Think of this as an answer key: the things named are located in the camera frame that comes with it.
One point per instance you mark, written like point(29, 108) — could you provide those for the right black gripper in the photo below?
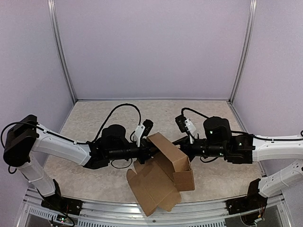
point(184, 144)

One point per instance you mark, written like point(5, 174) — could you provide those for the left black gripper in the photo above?
point(146, 153)

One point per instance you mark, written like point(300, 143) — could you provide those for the brown cardboard box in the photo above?
point(159, 182)

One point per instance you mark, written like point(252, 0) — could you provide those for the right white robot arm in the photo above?
point(243, 148)

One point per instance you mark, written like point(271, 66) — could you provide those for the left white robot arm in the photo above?
point(28, 136)

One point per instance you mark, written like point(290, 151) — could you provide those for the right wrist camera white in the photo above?
point(186, 126)

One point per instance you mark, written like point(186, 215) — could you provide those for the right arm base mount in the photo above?
point(251, 201)

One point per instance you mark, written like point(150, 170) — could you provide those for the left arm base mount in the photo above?
point(64, 205)

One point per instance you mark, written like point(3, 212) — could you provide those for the right aluminium frame post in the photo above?
point(245, 50)

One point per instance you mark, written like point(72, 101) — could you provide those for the aluminium frame post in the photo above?
point(245, 50)
point(60, 51)

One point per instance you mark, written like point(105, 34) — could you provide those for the left aluminium frame post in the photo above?
point(60, 51)

